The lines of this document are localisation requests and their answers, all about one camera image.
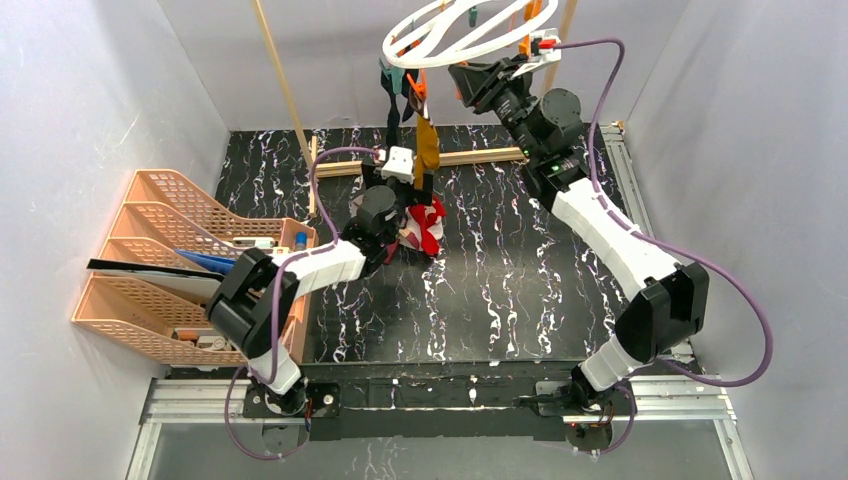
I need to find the white round clip hanger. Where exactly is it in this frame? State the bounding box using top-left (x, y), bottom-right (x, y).
top-left (381, 1), bottom-right (559, 69)

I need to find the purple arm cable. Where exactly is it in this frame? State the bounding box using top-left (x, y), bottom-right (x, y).
top-left (223, 146), bottom-right (386, 462)
top-left (553, 37), bottom-right (774, 457)

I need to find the peach compartment tray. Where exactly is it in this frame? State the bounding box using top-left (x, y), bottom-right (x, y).
top-left (264, 218), bottom-right (320, 366)

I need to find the black white folder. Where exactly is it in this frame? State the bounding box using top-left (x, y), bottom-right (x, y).
top-left (86, 258), bottom-right (224, 302)

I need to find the black sock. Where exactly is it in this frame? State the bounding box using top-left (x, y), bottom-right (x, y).
top-left (379, 60), bottom-right (419, 149)

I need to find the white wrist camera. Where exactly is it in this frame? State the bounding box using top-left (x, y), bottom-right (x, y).
top-left (378, 146), bottom-right (415, 185)
top-left (511, 28), bottom-right (561, 79)

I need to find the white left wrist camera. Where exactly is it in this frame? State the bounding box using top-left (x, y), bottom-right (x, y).
top-left (378, 146), bottom-right (415, 185)

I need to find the red bear sock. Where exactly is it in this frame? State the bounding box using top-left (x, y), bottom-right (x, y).
top-left (406, 196), bottom-right (446, 257)

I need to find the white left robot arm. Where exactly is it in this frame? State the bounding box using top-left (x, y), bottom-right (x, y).
top-left (205, 168), bottom-right (434, 410)

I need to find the peach mesh file rack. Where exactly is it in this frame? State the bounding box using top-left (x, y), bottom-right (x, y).
top-left (71, 169), bottom-right (318, 367)

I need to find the orange clothes peg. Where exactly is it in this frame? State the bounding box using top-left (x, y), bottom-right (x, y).
top-left (406, 69), bottom-right (428, 103)

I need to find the mustard yellow sock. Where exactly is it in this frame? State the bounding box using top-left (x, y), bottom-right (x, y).
top-left (414, 115), bottom-right (440, 189)

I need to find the white sock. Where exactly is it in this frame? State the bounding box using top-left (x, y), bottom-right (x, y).
top-left (398, 213), bottom-right (424, 252)

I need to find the wooden hanging rack frame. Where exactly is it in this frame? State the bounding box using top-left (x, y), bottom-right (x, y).
top-left (251, 0), bottom-right (578, 213)

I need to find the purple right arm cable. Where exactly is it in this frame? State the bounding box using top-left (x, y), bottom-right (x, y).
top-left (553, 37), bottom-right (774, 457)

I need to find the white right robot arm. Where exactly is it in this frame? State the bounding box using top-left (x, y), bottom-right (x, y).
top-left (448, 58), bottom-right (709, 409)

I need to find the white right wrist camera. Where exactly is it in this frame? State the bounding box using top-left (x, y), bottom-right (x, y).
top-left (511, 28), bottom-right (561, 79)

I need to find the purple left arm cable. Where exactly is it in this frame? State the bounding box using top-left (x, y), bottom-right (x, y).
top-left (223, 146), bottom-right (386, 462)

